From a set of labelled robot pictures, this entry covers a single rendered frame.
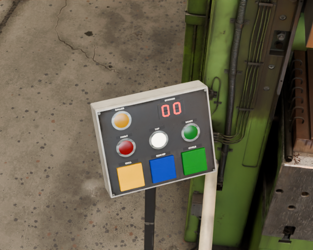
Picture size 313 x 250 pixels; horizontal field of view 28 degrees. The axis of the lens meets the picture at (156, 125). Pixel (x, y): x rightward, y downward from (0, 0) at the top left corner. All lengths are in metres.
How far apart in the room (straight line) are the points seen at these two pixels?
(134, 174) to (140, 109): 0.20
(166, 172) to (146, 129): 0.15
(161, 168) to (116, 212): 1.14
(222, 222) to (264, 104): 0.77
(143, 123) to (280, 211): 0.70
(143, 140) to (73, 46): 1.98
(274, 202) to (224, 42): 0.62
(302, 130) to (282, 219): 0.40
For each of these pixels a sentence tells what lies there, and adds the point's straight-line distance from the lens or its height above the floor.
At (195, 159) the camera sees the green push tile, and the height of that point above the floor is 1.02.
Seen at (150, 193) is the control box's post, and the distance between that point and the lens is 2.17.
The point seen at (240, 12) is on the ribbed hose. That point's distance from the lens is 1.83.
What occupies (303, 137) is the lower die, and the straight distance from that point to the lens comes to 2.05.
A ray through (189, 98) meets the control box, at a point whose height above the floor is 1.18.
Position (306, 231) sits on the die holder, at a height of 0.53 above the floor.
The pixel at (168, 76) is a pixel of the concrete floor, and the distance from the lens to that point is 3.55.
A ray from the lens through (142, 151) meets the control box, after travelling 1.83.
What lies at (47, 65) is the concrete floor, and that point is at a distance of 3.64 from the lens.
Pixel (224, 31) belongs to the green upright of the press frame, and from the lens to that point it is 1.91.
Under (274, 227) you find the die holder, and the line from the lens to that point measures 2.36.
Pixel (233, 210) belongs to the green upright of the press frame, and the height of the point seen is 0.31.
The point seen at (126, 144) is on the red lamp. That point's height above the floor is 1.10.
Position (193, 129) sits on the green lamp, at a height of 1.10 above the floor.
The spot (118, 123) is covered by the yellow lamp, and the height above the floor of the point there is 1.16.
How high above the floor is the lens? 2.52
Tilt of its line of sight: 50 degrees down
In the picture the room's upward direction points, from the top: 2 degrees clockwise
